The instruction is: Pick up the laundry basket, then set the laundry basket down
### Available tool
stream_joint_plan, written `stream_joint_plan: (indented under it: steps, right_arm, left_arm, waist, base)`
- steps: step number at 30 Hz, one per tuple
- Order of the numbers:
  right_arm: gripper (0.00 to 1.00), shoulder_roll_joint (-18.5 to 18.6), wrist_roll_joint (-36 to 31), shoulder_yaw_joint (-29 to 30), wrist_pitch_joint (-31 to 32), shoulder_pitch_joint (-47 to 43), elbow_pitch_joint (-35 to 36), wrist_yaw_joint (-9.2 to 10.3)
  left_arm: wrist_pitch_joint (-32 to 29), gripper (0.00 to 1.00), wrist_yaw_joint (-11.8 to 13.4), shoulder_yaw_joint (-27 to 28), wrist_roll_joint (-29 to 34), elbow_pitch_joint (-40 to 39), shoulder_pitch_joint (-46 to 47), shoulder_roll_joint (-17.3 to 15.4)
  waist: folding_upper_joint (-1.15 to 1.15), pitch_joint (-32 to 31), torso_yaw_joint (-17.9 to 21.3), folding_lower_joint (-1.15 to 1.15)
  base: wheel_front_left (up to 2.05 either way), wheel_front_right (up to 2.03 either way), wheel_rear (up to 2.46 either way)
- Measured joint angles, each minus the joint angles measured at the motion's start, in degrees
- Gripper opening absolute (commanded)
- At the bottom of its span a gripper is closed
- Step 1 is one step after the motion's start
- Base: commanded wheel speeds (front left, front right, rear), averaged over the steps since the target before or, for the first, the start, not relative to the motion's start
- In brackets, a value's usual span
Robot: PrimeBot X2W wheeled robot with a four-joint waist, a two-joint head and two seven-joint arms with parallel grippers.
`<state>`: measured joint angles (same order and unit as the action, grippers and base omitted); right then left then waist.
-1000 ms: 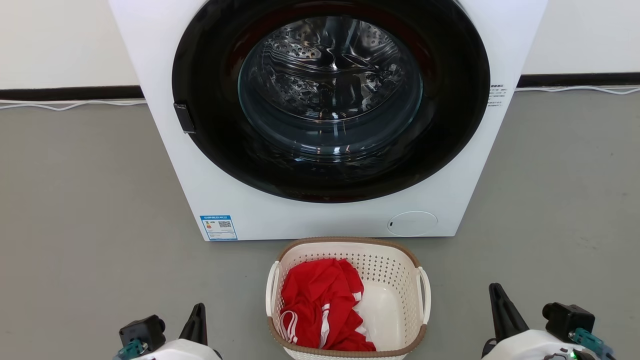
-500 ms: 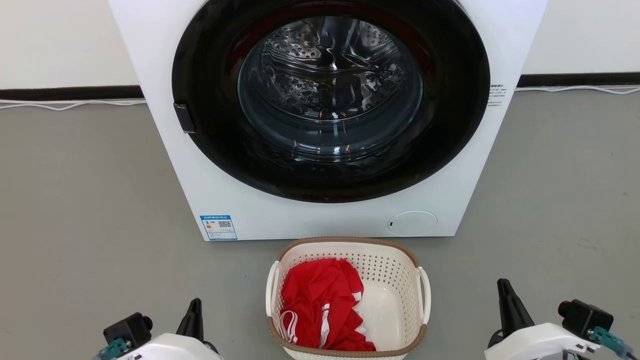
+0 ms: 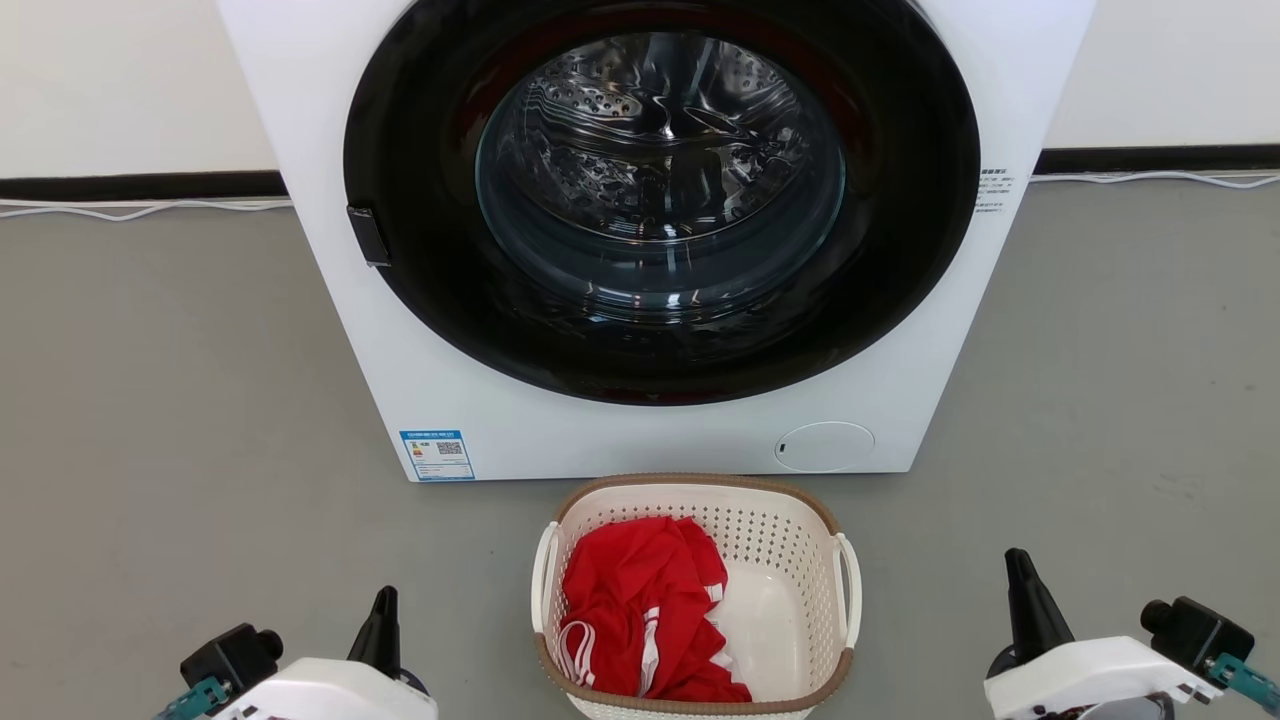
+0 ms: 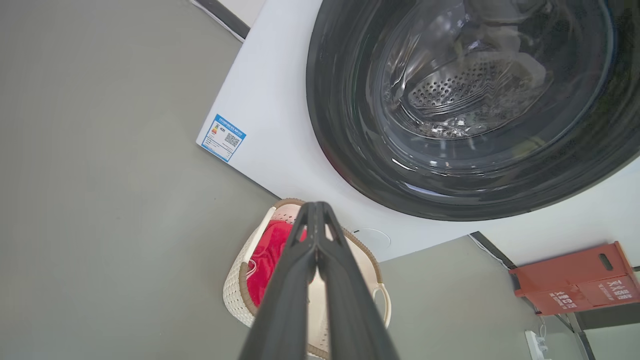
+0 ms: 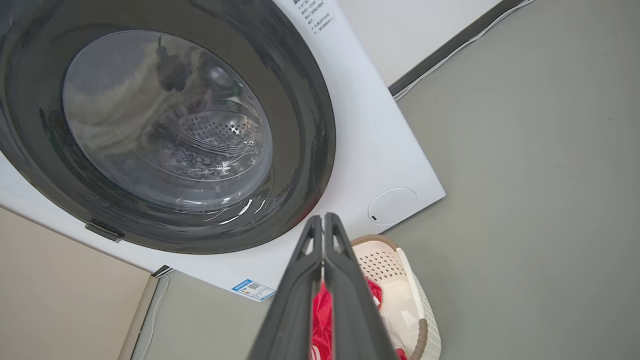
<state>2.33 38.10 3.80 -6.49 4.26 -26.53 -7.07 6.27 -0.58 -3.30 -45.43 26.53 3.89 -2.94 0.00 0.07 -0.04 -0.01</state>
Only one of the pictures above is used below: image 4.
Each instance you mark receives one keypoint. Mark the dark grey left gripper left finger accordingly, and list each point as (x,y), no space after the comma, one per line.
(282,310)

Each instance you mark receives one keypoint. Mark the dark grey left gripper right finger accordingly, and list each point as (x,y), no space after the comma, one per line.
(352,315)

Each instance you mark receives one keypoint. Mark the cream perforated laundry basket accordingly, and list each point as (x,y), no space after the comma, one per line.
(235,290)

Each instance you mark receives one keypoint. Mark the red garment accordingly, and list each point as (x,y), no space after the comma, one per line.
(267,260)

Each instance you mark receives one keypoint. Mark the round white filter cover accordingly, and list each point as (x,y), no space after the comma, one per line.
(380,240)

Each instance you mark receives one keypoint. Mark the blue energy label sticker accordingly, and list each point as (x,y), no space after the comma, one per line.
(223,138)

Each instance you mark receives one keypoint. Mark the white power strip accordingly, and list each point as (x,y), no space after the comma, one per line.
(536,346)

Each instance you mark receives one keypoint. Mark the white Hisense washing machine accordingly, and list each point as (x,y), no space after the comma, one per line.
(280,100)

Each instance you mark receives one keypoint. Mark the dark round washing machine door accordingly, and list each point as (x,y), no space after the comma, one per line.
(340,100)

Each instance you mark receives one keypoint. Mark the red fire extinguisher box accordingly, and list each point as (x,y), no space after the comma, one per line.
(575,285)

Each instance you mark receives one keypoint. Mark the perforated steel washer drum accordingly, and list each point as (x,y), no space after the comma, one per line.
(460,85)

